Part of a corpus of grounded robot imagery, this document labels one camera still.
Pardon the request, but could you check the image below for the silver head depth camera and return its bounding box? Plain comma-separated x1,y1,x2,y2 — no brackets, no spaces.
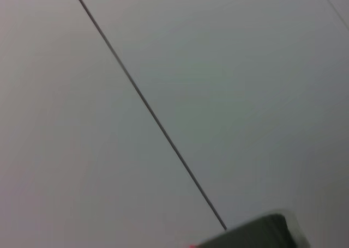
190,209,311,248

